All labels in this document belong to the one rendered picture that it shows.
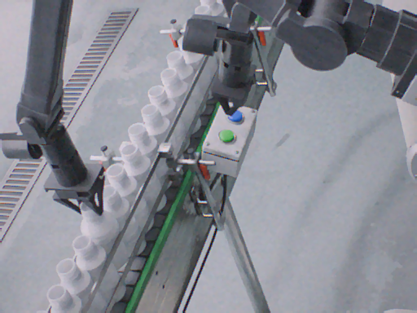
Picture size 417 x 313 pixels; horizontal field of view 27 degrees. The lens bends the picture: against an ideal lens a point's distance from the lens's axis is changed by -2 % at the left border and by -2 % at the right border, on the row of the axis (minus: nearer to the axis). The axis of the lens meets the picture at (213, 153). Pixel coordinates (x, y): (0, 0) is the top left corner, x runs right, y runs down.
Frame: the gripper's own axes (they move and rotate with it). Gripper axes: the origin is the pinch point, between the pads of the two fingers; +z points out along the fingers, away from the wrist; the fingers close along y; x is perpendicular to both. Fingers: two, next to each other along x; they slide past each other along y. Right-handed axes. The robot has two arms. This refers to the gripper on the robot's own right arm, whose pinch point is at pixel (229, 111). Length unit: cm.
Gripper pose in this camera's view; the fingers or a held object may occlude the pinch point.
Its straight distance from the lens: 172.1
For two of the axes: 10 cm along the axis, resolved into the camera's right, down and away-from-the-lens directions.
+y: -3.0, 7.0, -6.5
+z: -0.7, 6.6, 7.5
